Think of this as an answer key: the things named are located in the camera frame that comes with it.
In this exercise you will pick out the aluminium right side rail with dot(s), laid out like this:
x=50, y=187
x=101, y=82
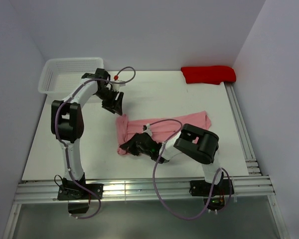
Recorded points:
x=250, y=158

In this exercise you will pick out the white plastic basket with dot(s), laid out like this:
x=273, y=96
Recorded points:
x=61, y=76

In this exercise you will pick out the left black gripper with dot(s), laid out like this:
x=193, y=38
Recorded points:
x=114, y=105

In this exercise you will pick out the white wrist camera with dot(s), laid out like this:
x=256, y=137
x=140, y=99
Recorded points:
x=117, y=84
x=147, y=129

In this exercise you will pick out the red folded t shirt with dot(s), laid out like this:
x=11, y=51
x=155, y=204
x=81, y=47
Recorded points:
x=208, y=74

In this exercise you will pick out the pink t shirt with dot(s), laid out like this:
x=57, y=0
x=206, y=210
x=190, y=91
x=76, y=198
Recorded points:
x=125, y=128

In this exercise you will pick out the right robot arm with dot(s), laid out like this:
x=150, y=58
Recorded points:
x=198, y=144

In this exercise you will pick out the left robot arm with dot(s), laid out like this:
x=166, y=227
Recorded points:
x=67, y=120

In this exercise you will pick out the aluminium front rail frame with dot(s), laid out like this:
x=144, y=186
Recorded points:
x=43, y=192

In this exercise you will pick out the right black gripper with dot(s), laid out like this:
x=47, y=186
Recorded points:
x=130, y=145

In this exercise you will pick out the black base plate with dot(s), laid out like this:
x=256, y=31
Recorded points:
x=200, y=188
x=69, y=194

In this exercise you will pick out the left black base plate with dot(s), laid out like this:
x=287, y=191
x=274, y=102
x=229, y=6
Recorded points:
x=69, y=194

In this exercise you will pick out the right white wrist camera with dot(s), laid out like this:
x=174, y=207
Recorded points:
x=147, y=129

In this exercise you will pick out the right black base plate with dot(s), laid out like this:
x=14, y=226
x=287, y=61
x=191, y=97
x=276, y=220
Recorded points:
x=200, y=188

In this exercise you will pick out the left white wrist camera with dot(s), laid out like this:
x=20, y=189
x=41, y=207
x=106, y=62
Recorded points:
x=117, y=84

